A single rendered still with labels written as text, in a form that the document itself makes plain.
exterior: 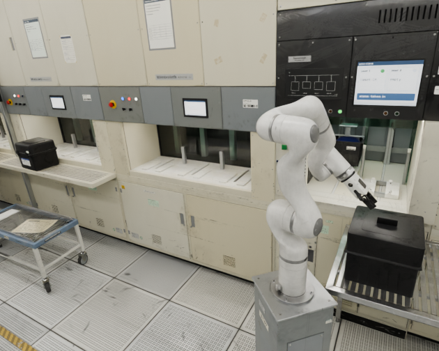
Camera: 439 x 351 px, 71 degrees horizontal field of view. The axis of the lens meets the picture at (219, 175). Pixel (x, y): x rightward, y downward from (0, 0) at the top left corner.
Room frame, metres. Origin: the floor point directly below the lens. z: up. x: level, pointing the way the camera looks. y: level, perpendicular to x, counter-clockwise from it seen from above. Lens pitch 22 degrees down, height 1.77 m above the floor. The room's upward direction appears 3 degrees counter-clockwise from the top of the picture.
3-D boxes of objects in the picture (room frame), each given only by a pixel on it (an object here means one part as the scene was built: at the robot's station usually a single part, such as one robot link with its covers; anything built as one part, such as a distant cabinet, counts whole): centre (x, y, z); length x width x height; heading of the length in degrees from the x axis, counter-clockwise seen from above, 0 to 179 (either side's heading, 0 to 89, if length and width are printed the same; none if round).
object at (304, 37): (2.00, -0.95, 0.98); 0.95 x 0.88 x 1.95; 150
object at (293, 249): (1.11, -0.27, 1.07); 0.19 x 0.12 x 0.24; 44
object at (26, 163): (2.96, 1.79, 0.93); 0.30 x 0.28 x 0.26; 57
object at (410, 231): (1.18, -0.73, 0.98); 0.29 x 0.29 x 0.13; 59
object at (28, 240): (2.46, 1.76, 0.24); 0.97 x 0.52 x 0.48; 62
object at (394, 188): (1.80, -1.04, 0.89); 0.22 x 0.21 x 0.04; 150
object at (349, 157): (2.21, -0.97, 1.06); 0.24 x 0.20 x 0.32; 60
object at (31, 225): (2.35, 1.62, 0.47); 0.31 x 0.23 x 0.02; 81
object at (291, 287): (1.09, -0.29, 0.85); 0.19 x 0.19 x 0.18
